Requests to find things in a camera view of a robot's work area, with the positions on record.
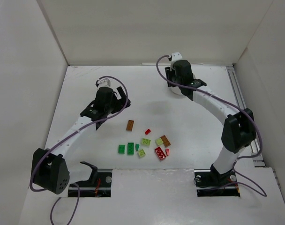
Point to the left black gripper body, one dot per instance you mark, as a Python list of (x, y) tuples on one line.
[(120, 99)]

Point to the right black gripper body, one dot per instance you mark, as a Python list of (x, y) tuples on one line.
[(168, 76)]

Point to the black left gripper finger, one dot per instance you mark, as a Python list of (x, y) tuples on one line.
[(121, 92), (125, 104)]

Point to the brown upside-down lego brick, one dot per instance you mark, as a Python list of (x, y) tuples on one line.
[(130, 125)]

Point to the brown studded lego brick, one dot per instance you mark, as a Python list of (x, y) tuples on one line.
[(165, 141)]

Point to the large red lego brick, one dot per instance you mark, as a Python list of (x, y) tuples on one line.
[(160, 154)]

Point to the red sloped lego piece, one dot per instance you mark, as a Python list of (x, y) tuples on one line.
[(167, 152)]

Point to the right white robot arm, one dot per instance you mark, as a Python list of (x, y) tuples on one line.
[(239, 129)]

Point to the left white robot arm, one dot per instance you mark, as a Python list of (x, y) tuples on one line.
[(49, 168)]

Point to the white round divided container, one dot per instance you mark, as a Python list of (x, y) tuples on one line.
[(176, 91)]

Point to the lime long lego brick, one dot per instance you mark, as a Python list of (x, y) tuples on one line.
[(145, 142)]

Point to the green long lego brick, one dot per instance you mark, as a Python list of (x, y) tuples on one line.
[(130, 148)]

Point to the green rounded lego brick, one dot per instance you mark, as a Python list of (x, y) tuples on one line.
[(121, 149)]

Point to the lime small lego brick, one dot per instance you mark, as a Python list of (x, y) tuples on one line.
[(159, 141)]

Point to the lime square lego brick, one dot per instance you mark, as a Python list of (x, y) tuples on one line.
[(141, 153)]

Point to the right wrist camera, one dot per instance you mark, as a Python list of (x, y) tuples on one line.
[(175, 56)]

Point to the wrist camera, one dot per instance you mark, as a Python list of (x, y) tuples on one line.
[(104, 82), (175, 56)]

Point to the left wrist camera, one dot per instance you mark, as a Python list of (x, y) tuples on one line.
[(104, 82)]

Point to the aluminium rail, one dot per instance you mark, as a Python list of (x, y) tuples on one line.
[(255, 145)]

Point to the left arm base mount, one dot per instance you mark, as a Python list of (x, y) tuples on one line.
[(90, 180)]

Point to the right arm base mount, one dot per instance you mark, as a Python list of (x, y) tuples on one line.
[(211, 184)]

